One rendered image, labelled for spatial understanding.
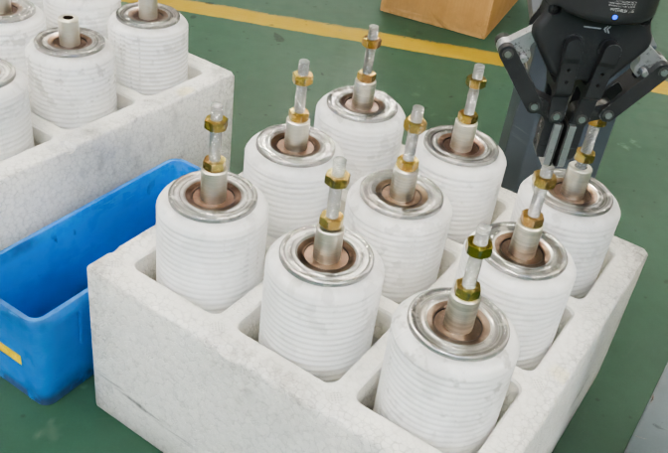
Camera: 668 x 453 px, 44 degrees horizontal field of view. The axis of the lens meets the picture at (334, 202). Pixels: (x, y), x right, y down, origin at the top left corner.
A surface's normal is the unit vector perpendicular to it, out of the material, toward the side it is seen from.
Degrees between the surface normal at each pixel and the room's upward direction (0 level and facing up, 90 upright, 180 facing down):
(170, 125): 90
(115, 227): 88
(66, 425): 0
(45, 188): 90
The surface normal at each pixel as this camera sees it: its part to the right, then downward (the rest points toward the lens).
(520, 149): -0.80, 0.25
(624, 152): 0.11, -0.82
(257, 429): -0.56, 0.41
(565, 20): -0.03, 0.57
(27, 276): 0.83, 0.36
